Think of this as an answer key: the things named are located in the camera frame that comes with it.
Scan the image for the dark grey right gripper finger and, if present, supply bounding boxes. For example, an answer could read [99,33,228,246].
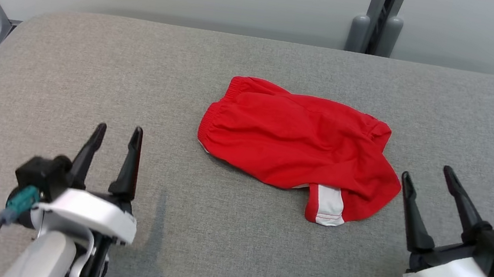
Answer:
[391,170,445,255]
[434,165,494,246]

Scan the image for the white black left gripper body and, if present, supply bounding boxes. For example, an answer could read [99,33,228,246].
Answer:
[28,169,143,247]

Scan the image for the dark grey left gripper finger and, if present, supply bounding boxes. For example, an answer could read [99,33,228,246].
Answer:
[68,119,108,191]
[107,123,145,201]

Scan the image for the red white-trimmed shorts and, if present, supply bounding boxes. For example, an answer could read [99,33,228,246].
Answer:
[187,71,414,236]

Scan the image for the teal-plug left camera cable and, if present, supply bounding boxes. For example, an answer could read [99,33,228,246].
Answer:
[0,181,43,277]

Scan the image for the grey metal post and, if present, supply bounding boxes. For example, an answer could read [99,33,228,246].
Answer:
[344,0,408,59]

